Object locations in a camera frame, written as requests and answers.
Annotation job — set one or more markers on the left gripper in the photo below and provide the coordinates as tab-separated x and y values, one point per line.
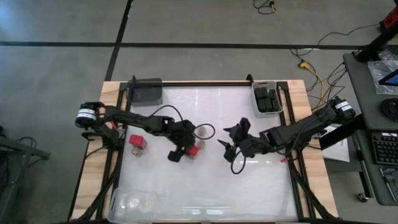
183	135

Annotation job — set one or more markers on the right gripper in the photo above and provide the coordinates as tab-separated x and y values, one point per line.
245	143

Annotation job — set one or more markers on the smoked paprika tin red lid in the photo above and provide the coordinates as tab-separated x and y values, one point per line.
136	140
193	152

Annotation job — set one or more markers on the green spice tin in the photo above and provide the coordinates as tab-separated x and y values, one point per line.
273	104
265	92
273	94
258	93
261	105

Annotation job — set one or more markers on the glass spice jar cork lid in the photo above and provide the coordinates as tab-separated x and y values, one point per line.
136	152
201	144
202	131

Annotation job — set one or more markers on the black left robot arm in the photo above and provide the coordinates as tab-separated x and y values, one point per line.
133	119

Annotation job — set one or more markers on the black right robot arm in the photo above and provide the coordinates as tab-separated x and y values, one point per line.
298	130

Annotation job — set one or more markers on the white plastic bin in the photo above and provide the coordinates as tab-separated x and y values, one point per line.
267	115

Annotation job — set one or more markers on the small red clip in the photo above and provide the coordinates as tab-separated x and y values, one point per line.
283	160

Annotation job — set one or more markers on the grey plastic bin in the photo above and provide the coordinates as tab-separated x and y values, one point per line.
144	91

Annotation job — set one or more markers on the clear plastic bin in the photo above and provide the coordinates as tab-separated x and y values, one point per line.
130	214

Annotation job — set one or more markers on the white paper sheet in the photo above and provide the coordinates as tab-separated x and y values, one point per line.
337	152

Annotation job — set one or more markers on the caster wheel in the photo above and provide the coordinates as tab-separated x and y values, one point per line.
362	197

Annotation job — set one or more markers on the grey desk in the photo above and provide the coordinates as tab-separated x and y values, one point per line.
367	77

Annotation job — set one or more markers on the black keyboard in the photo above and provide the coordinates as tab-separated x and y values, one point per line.
385	149

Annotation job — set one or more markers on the clear plastic bag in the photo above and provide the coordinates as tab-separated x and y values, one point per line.
377	74

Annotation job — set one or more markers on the grey metal stand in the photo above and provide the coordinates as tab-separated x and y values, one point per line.
18	146

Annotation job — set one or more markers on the black stand pole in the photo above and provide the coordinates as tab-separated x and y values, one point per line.
373	46

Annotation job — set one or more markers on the blue screen tablet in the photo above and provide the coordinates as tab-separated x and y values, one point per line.
391	79

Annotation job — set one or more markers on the red device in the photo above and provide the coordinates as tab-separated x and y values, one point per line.
392	18

